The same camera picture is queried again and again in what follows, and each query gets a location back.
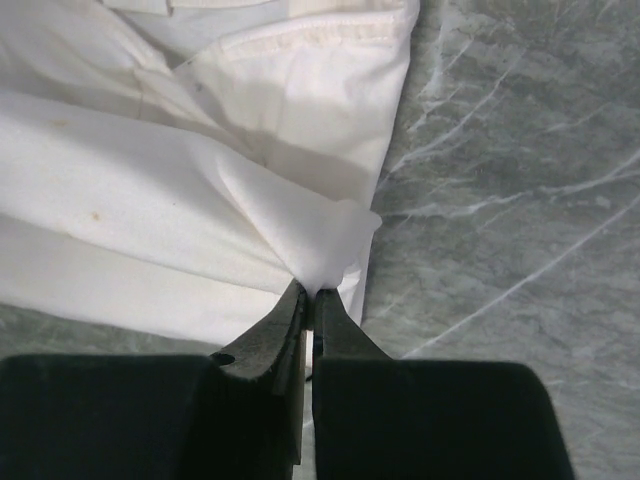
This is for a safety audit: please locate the cream white t shirt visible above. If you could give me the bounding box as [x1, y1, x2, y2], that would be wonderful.
[1, 1, 420, 344]

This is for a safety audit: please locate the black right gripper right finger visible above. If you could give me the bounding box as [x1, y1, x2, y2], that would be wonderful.
[312, 290, 574, 479]

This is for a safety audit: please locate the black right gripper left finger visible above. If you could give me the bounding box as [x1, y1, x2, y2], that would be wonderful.
[1, 283, 306, 479]

